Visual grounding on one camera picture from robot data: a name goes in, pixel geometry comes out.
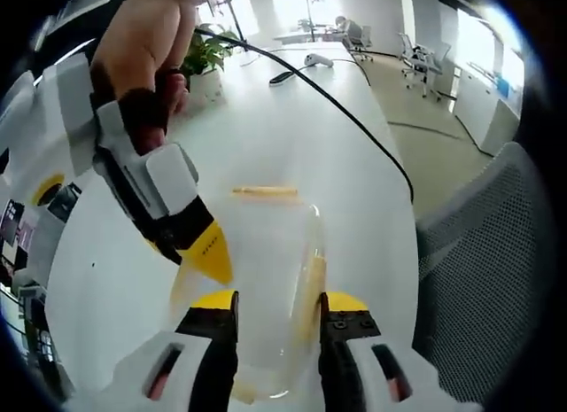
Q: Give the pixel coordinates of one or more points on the clear container with yellow buckles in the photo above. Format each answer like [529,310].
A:
[274,252]

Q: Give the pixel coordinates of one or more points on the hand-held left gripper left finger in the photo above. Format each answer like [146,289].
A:
[208,328]

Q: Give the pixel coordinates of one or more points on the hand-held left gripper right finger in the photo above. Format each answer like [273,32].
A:
[350,328]

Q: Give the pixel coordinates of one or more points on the person's right hand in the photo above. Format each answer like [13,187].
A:
[142,44]

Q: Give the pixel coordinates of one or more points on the display screen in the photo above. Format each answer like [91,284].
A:
[17,221]

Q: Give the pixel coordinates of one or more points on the green potted plant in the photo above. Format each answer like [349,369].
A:
[208,48]

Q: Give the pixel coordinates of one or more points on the white cabinet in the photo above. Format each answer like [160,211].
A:
[487,106]

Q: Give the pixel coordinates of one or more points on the black remote control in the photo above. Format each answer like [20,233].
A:
[281,78]

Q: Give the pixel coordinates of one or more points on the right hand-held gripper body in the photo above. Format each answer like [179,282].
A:
[42,119]

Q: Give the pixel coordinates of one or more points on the white plant pot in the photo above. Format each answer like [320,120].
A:
[208,86]

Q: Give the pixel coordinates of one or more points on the white game controller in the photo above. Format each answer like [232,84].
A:
[319,60]

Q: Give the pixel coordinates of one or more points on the white office chair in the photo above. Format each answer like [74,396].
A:
[361,37]
[425,64]

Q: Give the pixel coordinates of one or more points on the grey mesh office chair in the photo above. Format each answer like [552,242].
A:
[478,270]

